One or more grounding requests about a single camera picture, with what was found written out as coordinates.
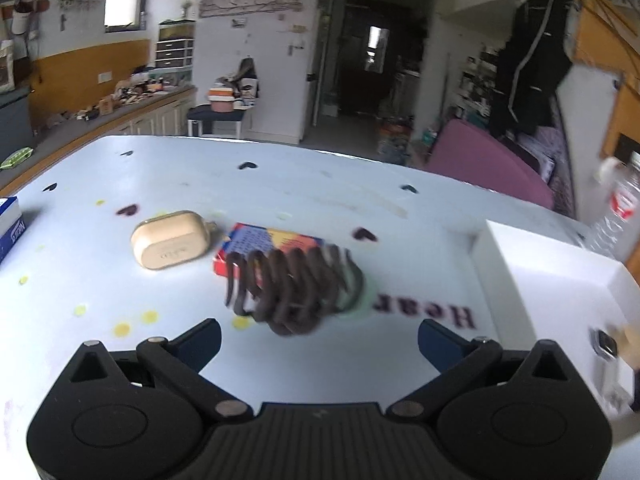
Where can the clear water bottle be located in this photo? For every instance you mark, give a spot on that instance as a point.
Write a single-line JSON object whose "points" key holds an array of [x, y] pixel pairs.
{"points": [[620, 210]]}

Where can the canvas tote bag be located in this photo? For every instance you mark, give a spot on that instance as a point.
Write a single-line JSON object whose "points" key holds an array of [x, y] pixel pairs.
{"points": [[6, 67]]}

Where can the white cardboard box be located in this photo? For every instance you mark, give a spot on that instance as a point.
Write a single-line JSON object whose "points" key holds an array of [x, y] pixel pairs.
{"points": [[550, 280]]}

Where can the colourful card box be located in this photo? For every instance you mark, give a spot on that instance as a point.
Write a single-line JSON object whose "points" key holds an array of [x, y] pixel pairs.
{"points": [[260, 240]]}

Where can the beige earbuds case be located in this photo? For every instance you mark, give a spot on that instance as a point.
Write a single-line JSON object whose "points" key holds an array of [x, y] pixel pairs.
{"points": [[170, 240]]}

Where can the pink and white pot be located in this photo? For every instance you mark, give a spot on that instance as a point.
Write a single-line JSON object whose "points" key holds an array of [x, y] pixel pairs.
{"points": [[221, 100]]}

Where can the pile of small counter items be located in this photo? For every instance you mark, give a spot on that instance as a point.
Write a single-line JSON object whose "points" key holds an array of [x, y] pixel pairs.
{"points": [[130, 95]]}

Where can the green patterned pouch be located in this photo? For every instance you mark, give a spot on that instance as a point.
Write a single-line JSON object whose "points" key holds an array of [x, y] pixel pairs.
{"points": [[17, 157]]}

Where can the small drawer organizer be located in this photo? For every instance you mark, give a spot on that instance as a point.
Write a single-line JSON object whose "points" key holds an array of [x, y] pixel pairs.
{"points": [[174, 54]]}

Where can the black jacket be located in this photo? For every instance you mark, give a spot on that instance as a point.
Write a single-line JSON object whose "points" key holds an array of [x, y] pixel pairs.
{"points": [[530, 60]]}

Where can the dark door with window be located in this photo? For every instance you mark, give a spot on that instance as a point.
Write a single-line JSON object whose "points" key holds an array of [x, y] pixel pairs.
{"points": [[367, 60]]}

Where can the blue and white tissue box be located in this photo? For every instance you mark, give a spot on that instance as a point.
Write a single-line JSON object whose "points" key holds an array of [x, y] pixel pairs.
{"points": [[9, 227]]}

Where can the wooden staircase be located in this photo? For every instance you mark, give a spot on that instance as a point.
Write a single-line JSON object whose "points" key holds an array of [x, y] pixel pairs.
{"points": [[595, 35]]}

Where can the mint green round case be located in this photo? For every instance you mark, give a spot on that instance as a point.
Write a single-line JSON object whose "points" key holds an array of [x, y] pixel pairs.
{"points": [[363, 300]]}

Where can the grey storage cabinet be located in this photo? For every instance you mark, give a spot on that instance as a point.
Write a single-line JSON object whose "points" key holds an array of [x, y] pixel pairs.
{"points": [[15, 120]]}

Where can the purple sofa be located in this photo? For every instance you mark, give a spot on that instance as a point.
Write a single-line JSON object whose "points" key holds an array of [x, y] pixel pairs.
{"points": [[480, 160]]}

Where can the smartwatch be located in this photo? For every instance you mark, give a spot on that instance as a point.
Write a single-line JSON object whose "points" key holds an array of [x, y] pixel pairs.
{"points": [[606, 344]]}

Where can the kitchen counter cabinet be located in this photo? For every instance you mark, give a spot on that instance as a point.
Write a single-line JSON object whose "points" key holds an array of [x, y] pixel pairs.
{"points": [[150, 115]]}

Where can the colourful toy box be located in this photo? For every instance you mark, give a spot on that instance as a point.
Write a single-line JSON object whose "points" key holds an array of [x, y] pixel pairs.
{"points": [[395, 140]]}

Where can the brown hair claw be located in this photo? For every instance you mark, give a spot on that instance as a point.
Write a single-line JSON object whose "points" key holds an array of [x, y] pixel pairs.
{"points": [[295, 300]]}

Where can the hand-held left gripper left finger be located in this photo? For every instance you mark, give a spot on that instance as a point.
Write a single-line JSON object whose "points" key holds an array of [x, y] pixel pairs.
{"points": [[200, 345]]}

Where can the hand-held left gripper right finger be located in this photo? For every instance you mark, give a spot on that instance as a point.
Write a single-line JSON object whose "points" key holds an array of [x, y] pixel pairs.
{"points": [[440, 345]]}

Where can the dark chair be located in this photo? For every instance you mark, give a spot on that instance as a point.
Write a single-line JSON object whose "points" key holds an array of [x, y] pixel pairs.
{"points": [[215, 117]]}

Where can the glass tank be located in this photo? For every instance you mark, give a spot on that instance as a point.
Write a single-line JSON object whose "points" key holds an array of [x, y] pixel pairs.
{"points": [[175, 30]]}

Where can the printed bag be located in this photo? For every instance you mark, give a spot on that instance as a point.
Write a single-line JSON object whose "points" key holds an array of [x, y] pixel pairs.
{"points": [[246, 82]]}

